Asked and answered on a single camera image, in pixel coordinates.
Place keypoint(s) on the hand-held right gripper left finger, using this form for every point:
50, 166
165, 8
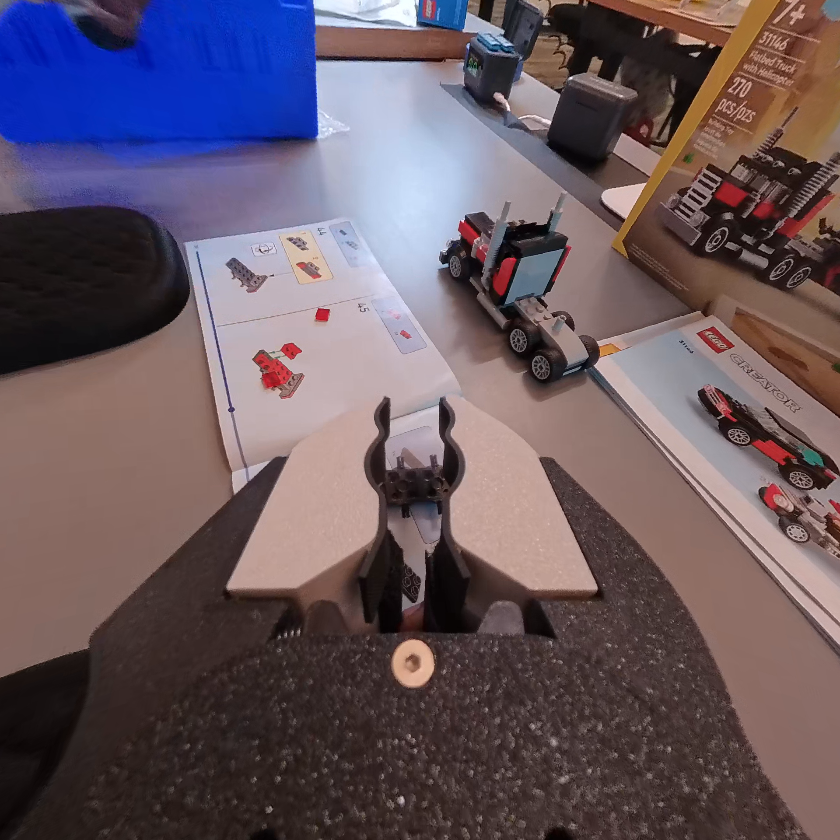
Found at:
309, 525

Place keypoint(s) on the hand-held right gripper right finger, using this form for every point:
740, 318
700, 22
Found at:
525, 525

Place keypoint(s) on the dark lego plate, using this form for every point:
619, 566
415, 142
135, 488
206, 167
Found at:
418, 482

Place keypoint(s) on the red black lego vehicle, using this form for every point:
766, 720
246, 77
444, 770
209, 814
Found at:
525, 282

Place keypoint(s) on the large blue plastic bin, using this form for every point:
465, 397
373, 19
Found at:
171, 79

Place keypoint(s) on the open lego instruction booklet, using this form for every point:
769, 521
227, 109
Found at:
302, 355

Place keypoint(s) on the closed lego instruction booklet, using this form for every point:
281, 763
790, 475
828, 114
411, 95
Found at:
683, 394

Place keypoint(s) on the lego set box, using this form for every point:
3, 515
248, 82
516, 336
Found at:
761, 158

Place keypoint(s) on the black quilted pad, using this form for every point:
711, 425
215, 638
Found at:
79, 282
33, 748

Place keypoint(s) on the clear plastic bag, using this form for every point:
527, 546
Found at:
331, 125

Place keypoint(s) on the black box device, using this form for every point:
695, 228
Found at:
591, 118

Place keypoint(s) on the black battery charger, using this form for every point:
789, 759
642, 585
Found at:
492, 66

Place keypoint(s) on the white plastic bags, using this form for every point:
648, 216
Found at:
368, 11

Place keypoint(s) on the tall blue carton box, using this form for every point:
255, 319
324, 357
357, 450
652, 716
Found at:
442, 13

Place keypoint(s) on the wooden office desk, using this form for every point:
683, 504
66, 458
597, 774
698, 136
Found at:
670, 16

